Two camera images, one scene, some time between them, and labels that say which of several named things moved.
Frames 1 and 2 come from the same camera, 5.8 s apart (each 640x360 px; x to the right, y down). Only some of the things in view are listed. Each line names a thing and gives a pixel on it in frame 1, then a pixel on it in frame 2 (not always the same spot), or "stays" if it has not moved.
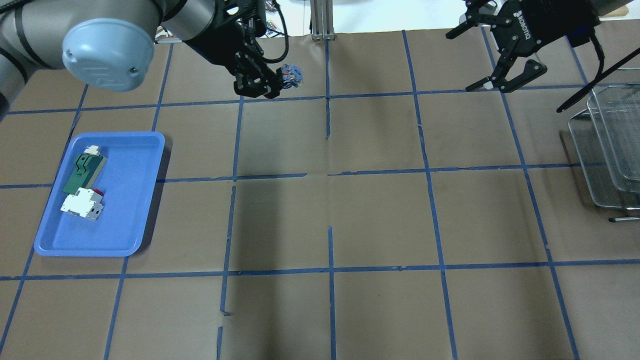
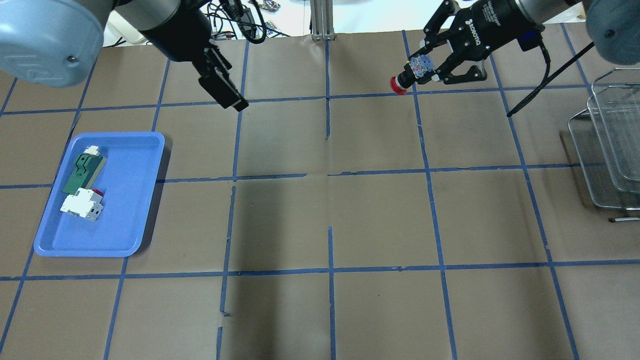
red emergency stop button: (293, 76) → (418, 66)
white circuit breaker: (86, 203) stays
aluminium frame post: (322, 20) stays
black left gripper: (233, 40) → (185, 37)
